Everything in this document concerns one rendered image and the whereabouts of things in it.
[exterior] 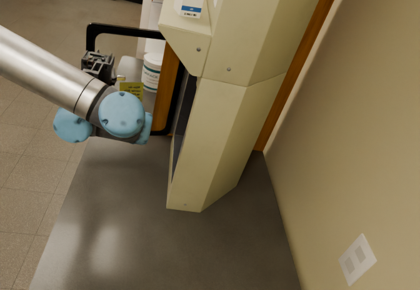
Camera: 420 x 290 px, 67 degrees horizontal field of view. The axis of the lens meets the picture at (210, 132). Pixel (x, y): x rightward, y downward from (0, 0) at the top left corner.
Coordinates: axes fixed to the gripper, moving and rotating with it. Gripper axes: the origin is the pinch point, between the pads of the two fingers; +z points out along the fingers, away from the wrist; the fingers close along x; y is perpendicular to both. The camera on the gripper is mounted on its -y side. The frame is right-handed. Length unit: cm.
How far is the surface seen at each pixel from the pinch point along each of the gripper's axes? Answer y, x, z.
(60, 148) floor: -128, 45, 97
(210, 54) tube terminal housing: 19.0, -25.5, -22.4
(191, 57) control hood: 17.4, -21.6, -22.4
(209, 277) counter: -34, -38, -44
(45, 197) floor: -128, 40, 51
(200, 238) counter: -34, -36, -32
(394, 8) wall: 36, -68, -11
